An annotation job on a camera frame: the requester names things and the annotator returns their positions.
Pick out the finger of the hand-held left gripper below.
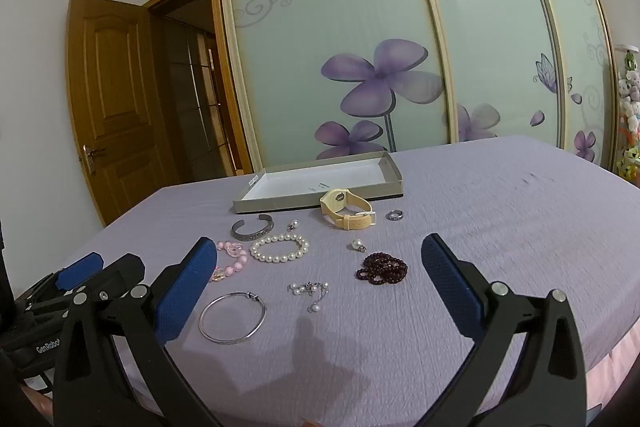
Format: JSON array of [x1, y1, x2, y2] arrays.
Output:
[[27, 255, 147, 325], [15, 252, 104, 308]]

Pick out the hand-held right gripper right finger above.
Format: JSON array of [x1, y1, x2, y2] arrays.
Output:
[[421, 233, 587, 427]]

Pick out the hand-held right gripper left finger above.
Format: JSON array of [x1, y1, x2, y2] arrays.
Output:
[[52, 236, 223, 427]]

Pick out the pink bead bracelet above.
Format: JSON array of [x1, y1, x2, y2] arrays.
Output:
[[210, 241, 249, 283]]

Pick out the thin silver bangle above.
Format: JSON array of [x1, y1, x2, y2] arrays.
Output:
[[198, 291, 267, 345]]

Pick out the dark red bead bracelet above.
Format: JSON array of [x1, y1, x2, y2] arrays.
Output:
[[356, 252, 408, 284]]

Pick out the silver cuff bracelet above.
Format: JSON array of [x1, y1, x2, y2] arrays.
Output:
[[231, 216, 275, 242]]

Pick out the silver crystal earrings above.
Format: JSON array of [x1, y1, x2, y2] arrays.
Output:
[[287, 279, 331, 314]]

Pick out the grey cardboard box tray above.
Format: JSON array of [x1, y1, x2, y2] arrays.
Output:
[[232, 151, 403, 215]]

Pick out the wooden door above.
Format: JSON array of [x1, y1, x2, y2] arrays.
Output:
[[67, 0, 163, 228]]

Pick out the pink bed skirt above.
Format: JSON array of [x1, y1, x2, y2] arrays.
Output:
[[582, 342, 640, 427]]

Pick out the hanging plush toys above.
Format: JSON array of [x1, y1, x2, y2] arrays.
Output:
[[616, 48, 640, 188]]

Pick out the small-flower glass wardrobe door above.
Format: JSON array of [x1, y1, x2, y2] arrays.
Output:
[[397, 0, 566, 148]]

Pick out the butterfly glass wardrobe door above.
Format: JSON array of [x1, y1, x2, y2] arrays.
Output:
[[502, 0, 617, 170]]

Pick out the large-flower glass wardrobe door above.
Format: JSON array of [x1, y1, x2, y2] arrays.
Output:
[[216, 0, 458, 175]]

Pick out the white pearl bracelet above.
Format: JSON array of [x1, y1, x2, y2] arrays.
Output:
[[249, 233, 310, 264]]

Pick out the brass door handle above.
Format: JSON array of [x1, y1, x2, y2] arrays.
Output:
[[81, 145, 107, 178]]

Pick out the yellow ring object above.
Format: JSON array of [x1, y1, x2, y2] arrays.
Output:
[[320, 188, 376, 231]]

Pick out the wooden door frame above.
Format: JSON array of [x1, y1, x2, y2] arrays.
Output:
[[141, 0, 253, 180]]

